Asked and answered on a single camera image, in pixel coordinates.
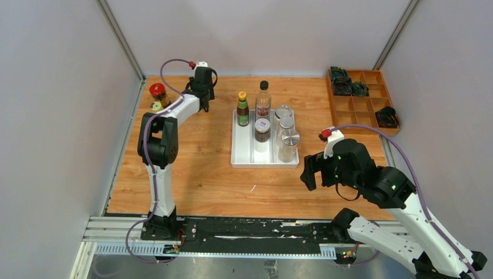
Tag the yellow-cap small bottle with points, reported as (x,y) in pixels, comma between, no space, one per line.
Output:
(156,107)

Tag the white-lid spice shaker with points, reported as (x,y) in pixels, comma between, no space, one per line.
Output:
(285,124)

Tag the red-lid sauce jar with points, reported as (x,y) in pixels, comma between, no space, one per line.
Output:
(158,91)

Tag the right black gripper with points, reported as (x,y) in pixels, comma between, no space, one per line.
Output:
(313,163)

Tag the white divided plastic tray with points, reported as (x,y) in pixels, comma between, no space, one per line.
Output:
(246,152)

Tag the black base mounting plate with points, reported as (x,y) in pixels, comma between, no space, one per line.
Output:
(249,236)

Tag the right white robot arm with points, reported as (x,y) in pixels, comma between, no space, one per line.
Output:
(431,253)

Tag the brown jar white lid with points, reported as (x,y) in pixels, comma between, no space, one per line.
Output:
(262,130)

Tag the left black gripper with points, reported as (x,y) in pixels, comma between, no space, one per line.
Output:
(210,92)

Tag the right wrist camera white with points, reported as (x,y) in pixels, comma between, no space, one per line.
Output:
(330,136)

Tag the clear lidded glass jar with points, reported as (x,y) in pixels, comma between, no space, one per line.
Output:
(280,112)

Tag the silver-lid glass jar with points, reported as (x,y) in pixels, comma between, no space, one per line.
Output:
(288,144)

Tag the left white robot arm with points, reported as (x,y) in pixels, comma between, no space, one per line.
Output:
(158,147)

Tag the wooden compartment organizer box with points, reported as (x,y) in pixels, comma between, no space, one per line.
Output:
(375,110)

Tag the green cable bundle small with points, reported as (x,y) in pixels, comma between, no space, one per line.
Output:
(359,89)

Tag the black-cap clear sauce bottle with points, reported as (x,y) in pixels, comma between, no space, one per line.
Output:
(263,102)

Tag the yellow-cap green bottle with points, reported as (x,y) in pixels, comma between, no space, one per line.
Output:
(242,109)

